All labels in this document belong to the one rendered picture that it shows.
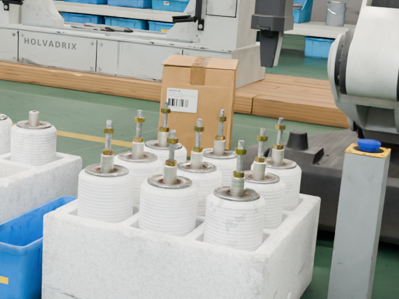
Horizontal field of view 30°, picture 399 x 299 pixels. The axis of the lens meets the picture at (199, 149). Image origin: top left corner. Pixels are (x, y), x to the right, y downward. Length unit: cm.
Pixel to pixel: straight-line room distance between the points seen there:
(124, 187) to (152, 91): 221
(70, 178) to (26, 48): 228
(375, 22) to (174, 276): 71
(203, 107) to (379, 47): 99
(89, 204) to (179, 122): 121
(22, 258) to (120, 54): 237
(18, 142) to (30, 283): 37
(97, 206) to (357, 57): 62
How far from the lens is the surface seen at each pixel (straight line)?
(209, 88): 241
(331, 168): 169
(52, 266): 130
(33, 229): 151
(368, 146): 131
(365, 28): 159
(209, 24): 347
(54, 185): 159
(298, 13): 601
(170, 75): 242
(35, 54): 385
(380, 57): 154
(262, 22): 121
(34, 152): 160
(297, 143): 174
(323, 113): 320
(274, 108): 326
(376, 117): 184
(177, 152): 146
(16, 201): 150
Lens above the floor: 59
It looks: 13 degrees down
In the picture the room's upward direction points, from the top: 4 degrees clockwise
